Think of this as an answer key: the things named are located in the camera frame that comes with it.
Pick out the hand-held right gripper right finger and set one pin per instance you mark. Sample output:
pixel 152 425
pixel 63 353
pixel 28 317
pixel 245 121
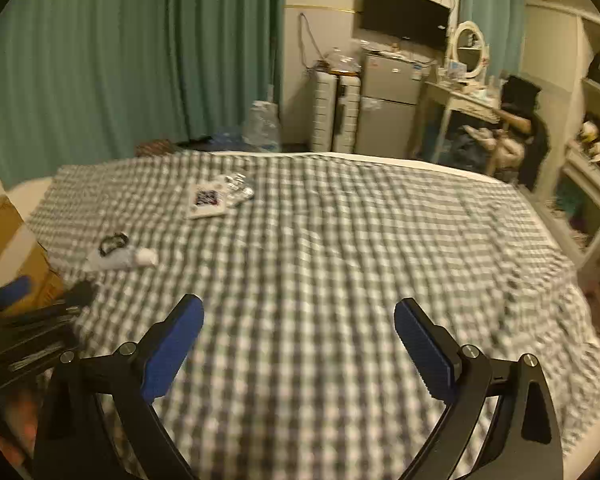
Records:
pixel 425 350

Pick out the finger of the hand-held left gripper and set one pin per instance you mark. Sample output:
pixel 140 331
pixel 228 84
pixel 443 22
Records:
pixel 77 296
pixel 7 294

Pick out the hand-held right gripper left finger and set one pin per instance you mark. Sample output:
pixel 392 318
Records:
pixel 172 350

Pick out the person's left hand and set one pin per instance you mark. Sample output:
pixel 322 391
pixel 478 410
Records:
pixel 15 425

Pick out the white tube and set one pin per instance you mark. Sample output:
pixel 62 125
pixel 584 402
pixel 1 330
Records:
pixel 130 259

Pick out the checked blanket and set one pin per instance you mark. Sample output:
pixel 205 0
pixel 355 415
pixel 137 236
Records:
pixel 305 260

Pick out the white printed card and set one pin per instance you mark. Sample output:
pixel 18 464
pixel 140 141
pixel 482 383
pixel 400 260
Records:
pixel 207 200

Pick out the brown patterned box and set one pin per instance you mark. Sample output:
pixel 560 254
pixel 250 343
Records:
pixel 155 150

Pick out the clear plastic wrapper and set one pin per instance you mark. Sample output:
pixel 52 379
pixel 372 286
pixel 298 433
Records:
pixel 237 190

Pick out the pile of clothes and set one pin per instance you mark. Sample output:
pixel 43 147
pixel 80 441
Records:
pixel 480 152

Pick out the wide green curtain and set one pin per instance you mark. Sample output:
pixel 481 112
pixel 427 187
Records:
pixel 130 60

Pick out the grey fridge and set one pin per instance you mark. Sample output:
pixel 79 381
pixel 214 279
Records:
pixel 387 110

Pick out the white dressing table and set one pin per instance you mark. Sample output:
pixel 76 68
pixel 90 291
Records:
pixel 460 100

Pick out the plush toy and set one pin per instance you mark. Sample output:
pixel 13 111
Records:
pixel 597 140

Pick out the clear plastic bag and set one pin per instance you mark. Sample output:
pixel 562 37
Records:
pixel 342 60

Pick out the oval white mirror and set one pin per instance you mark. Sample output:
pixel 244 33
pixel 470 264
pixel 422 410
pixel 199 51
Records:
pixel 469 45

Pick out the white open shelf unit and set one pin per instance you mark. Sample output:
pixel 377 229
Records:
pixel 555 60

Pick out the narrow green curtain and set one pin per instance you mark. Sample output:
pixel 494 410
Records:
pixel 490 15

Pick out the black wall television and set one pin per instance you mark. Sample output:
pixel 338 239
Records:
pixel 405 15

